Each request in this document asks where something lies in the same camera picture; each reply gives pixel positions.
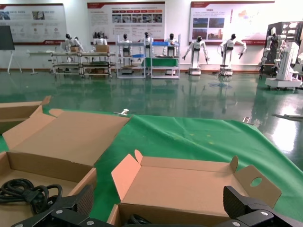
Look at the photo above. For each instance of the dark board on stand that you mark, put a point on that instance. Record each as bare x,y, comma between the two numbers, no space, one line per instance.
6,37

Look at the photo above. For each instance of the white metal shelf rack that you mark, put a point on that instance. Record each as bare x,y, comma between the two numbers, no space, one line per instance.
130,43
165,76

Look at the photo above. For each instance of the white humanoid robot black head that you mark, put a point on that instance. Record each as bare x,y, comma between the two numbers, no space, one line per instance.
125,42
148,41
71,42
229,43
196,54
100,41
171,36

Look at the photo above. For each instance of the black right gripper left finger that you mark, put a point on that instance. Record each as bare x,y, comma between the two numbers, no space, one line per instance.
75,210

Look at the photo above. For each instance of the small open cardboard box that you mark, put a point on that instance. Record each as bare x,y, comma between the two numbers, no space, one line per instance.
14,111

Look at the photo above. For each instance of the white machine stand on wheels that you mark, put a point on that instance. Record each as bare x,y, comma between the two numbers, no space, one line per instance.
288,61

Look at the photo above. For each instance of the small brown cardboard carton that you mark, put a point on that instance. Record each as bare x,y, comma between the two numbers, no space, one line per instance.
74,49

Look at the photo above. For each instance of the large open cardboard box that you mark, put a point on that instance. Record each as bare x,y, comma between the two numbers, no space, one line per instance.
177,184
64,139

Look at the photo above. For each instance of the long blue plastic bin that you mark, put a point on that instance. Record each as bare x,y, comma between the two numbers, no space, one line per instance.
161,44

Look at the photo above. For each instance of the green tablecloth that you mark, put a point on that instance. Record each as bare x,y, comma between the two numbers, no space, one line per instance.
189,142

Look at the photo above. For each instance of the metal frame workbench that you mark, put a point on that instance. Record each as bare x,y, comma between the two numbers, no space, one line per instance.
66,64
97,63

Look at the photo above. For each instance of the white long table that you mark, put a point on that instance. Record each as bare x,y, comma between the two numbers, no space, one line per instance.
40,53

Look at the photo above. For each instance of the white humanoid robot on stand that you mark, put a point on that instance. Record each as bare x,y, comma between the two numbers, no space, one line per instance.
272,39

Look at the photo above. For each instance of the green panel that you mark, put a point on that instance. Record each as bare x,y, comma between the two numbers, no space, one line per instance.
163,62

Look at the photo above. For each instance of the silver binder clip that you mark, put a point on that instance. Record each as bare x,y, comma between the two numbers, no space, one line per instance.
246,120
124,111

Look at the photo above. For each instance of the small blue plastic bin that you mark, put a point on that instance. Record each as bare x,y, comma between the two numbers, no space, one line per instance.
138,56

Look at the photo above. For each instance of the white red info board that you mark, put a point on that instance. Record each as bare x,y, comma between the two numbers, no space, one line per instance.
225,19
47,23
101,19

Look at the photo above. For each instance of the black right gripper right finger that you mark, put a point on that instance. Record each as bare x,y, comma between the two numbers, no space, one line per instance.
251,212

